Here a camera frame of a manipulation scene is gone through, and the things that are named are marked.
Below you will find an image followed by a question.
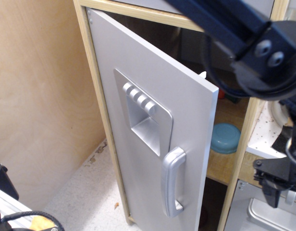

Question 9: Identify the orange tape piece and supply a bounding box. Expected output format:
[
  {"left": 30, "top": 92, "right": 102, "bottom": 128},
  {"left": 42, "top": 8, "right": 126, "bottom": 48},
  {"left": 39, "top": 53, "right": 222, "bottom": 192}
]
[{"left": 29, "top": 216, "right": 58, "bottom": 231}]

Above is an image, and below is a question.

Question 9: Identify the black torn burner piece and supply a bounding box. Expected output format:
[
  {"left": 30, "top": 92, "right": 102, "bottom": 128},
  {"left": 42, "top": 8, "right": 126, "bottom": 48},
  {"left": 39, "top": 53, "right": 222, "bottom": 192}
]
[{"left": 271, "top": 126, "right": 293, "bottom": 154}]

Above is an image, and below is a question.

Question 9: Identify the teal round lid container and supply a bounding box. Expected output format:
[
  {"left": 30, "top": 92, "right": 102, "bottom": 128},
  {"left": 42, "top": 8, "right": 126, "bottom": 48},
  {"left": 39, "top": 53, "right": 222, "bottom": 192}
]
[{"left": 210, "top": 123, "right": 241, "bottom": 154}]

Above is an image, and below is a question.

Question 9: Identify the silver ice dispenser panel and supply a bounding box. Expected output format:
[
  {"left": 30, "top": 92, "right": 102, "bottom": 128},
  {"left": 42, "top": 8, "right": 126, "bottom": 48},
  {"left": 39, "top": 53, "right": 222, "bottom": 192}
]
[{"left": 113, "top": 69, "right": 173, "bottom": 157}]

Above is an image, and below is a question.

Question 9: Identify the aluminium rail base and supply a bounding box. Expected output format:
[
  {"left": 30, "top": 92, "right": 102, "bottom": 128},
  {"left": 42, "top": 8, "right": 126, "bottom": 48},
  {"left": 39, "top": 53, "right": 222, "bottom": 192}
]
[{"left": 0, "top": 190, "right": 34, "bottom": 231}]

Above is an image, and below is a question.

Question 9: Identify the wooden toy kitchen frame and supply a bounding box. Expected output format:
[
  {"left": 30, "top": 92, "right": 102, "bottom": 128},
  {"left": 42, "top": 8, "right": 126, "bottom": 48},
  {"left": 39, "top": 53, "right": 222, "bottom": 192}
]
[{"left": 74, "top": 0, "right": 264, "bottom": 231}]

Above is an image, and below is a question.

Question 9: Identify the silver upper freezer door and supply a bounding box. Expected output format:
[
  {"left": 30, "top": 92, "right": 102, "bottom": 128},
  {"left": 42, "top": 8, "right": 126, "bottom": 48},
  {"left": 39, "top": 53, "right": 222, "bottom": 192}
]
[{"left": 117, "top": 0, "right": 274, "bottom": 17}]

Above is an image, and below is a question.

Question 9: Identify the black braided cable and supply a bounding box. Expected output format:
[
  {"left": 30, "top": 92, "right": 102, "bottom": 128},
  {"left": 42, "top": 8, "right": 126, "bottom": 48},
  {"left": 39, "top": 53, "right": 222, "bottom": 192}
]
[{"left": 0, "top": 210, "right": 65, "bottom": 231}]

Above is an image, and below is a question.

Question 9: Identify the white speckled stove top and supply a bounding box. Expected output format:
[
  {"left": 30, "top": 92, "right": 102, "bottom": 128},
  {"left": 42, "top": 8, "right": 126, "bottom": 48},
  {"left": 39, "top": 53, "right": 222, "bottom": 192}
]
[{"left": 246, "top": 101, "right": 291, "bottom": 159}]

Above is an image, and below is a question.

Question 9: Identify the black device at left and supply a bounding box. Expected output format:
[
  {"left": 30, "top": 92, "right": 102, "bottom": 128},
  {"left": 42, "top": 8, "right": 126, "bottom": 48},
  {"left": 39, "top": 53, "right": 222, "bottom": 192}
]
[{"left": 0, "top": 163, "right": 19, "bottom": 201}]

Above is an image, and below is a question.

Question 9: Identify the silver oven door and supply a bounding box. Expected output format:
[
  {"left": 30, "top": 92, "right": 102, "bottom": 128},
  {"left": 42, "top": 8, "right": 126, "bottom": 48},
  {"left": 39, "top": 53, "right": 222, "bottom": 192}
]
[{"left": 224, "top": 180, "right": 296, "bottom": 231}]

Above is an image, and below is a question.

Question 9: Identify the silver oven knob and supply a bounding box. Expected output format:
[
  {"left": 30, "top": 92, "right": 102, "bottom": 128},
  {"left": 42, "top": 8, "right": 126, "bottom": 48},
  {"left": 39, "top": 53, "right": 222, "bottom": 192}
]
[{"left": 285, "top": 190, "right": 296, "bottom": 205}]

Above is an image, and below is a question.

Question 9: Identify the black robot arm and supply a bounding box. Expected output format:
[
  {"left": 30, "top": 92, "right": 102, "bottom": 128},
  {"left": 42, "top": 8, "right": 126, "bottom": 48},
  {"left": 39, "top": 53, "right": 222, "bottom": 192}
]
[{"left": 170, "top": 0, "right": 296, "bottom": 208}]

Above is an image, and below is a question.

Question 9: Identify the silver toy fridge door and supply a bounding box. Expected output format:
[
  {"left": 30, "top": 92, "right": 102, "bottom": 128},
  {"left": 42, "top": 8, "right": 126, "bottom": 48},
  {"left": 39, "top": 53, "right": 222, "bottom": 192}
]
[{"left": 88, "top": 9, "right": 218, "bottom": 231}]

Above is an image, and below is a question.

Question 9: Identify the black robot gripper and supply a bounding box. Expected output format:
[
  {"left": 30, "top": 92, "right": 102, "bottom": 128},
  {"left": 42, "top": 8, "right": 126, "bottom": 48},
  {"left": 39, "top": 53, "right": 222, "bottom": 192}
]
[{"left": 253, "top": 138, "right": 296, "bottom": 208}]

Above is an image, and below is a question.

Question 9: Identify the silver fridge door handle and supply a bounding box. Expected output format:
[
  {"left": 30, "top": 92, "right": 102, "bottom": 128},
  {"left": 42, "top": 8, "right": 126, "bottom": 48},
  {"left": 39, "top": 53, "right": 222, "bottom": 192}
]
[{"left": 160, "top": 147, "right": 186, "bottom": 218}]

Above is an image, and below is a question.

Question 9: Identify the silver oven door handle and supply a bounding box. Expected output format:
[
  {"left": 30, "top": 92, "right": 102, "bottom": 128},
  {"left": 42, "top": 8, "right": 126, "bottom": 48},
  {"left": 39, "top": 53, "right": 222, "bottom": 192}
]
[{"left": 247, "top": 198, "right": 296, "bottom": 231}]

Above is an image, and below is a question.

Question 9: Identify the red object inside fridge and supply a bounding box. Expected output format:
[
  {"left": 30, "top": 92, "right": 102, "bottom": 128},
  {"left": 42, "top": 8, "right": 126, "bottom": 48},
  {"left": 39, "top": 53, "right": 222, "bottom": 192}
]
[{"left": 218, "top": 90, "right": 225, "bottom": 100}]

